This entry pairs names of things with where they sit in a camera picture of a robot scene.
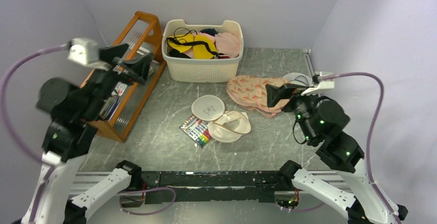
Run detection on orange wooden shelf rack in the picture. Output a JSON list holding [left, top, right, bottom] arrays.
[[91, 11, 166, 143]]

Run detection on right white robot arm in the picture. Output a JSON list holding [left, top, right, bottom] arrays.
[[265, 83, 408, 223]]

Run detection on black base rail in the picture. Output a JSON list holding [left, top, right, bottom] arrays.
[[127, 170, 295, 204]]

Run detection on pink bra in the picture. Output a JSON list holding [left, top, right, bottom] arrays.
[[215, 31, 241, 58]]

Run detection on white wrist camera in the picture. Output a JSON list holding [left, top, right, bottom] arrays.
[[300, 71, 335, 96], [68, 38, 110, 71]]

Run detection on beige mesh laundry bag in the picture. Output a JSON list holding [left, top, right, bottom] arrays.
[[191, 95, 251, 143]]

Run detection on cream plastic laundry basket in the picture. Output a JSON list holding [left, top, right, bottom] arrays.
[[161, 19, 244, 83]]

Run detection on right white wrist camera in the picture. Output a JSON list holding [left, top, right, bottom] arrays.
[[300, 71, 335, 96]]

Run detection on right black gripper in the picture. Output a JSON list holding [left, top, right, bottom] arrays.
[[265, 82, 324, 143]]

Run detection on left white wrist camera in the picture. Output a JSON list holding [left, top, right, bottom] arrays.
[[68, 38, 110, 71]]

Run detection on floral pink laundry bag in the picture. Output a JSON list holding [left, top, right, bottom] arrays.
[[226, 75, 289, 118]]

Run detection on white mesh laundry bag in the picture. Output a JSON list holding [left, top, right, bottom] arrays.
[[282, 72, 313, 87]]

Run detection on dark navy garment in basket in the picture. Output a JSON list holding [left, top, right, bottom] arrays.
[[167, 28, 219, 59]]

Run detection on yellow black item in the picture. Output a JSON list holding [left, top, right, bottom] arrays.
[[165, 27, 219, 60]]

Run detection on aluminium frame rail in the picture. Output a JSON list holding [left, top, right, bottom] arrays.
[[70, 170, 351, 196]]

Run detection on marker pen pack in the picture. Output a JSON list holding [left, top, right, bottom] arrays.
[[180, 115, 211, 148]]

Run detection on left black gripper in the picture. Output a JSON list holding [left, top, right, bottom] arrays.
[[82, 43, 156, 118]]

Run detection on papers on shelf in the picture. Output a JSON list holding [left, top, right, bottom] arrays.
[[100, 42, 154, 120]]

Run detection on pink garment in basket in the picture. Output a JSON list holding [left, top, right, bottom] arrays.
[[184, 33, 217, 59]]

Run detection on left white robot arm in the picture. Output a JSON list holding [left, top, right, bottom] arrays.
[[19, 38, 154, 223]]

